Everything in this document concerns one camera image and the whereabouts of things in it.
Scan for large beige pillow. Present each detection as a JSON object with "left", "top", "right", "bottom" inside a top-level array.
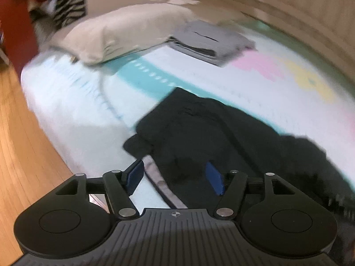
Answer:
[{"left": 50, "top": 4, "right": 195, "bottom": 66}]

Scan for black pants with white stripe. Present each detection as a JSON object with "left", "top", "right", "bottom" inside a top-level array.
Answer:
[{"left": 123, "top": 87, "right": 355, "bottom": 214}]

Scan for cream wooden bed frame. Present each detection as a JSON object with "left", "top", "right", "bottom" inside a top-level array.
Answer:
[{"left": 83, "top": 0, "right": 355, "bottom": 89}]

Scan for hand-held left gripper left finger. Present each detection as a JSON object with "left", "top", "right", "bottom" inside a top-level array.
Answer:
[{"left": 55, "top": 159, "right": 145, "bottom": 220}]

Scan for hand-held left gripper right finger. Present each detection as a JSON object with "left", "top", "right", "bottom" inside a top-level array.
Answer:
[{"left": 205, "top": 162, "right": 301, "bottom": 220}]

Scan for floral bed sheet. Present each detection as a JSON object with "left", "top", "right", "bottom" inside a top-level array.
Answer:
[{"left": 21, "top": 8, "right": 355, "bottom": 211}]

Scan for red cabinet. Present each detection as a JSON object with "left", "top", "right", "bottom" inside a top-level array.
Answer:
[{"left": 0, "top": 0, "right": 81, "bottom": 79}]

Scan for black and white striped cloth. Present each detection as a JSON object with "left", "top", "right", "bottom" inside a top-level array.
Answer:
[{"left": 51, "top": 0, "right": 87, "bottom": 29}]

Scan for flat white pillow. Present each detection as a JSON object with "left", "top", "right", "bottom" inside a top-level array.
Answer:
[{"left": 164, "top": 0, "right": 201, "bottom": 6}]

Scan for folded grey pants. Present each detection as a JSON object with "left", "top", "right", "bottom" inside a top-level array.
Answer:
[{"left": 169, "top": 20, "right": 257, "bottom": 67}]

